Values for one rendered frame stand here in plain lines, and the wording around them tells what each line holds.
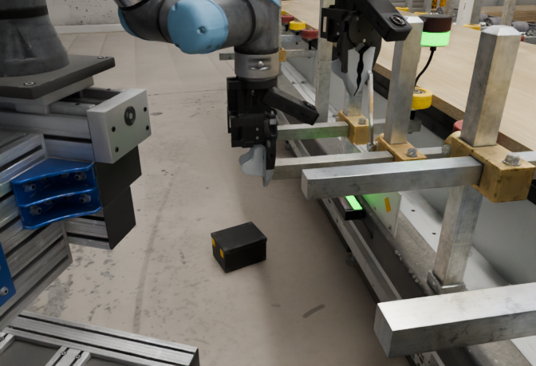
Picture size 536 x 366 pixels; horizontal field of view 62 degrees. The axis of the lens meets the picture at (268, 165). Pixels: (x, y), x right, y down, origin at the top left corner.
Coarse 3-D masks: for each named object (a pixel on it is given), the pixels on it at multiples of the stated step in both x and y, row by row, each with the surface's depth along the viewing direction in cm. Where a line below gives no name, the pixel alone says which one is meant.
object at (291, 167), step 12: (312, 156) 86; (324, 156) 86; (336, 156) 86; (348, 156) 86; (360, 156) 86; (372, 156) 86; (384, 156) 86; (432, 156) 87; (444, 156) 88; (276, 168) 82; (288, 168) 83; (300, 168) 83; (312, 168) 84
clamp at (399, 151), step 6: (378, 138) 92; (378, 144) 93; (384, 144) 90; (390, 144) 89; (396, 144) 89; (402, 144) 89; (408, 144) 89; (378, 150) 93; (384, 150) 90; (390, 150) 87; (396, 150) 86; (402, 150) 86; (396, 156) 85; (402, 156) 83; (420, 156) 83
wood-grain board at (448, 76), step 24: (312, 0) 328; (312, 24) 218; (384, 48) 163; (456, 48) 163; (528, 48) 163; (384, 72) 136; (432, 72) 130; (456, 72) 130; (528, 72) 130; (432, 96) 110; (456, 96) 108; (528, 96) 108; (504, 120) 92; (528, 120) 92; (504, 144) 86; (528, 144) 81
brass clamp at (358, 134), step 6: (342, 114) 114; (336, 120) 117; (342, 120) 114; (348, 120) 110; (354, 120) 109; (366, 120) 109; (354, 126) 106; (360, 126) 106; (366, 126) 106; (354, 132) 106; (360, 132) 107; (366, 132) 107; (348, 138) 111; (354, 138) 107; (360, 138) 107; (366, 138) 108; (360, 144) 108
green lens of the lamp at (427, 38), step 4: (448, 32) 80; (424, 36) 80; (428, 36) 80; (432, 36) 80; (436, 36) 80; (440, 36) 80; (444, 36) 80; (448, 36) 81; (424, 40) 81; (428, 40) 80; (432, 40) 80; (436, 40) 80; (440, 40) 80; (444, 40) 80; (448, 40) 82; (420, 44) 82; (424, 44) 81; (428, 44) 81; (432, 44) 80; (436, 44) 80; (440, 44) 80; (444, 44) 81
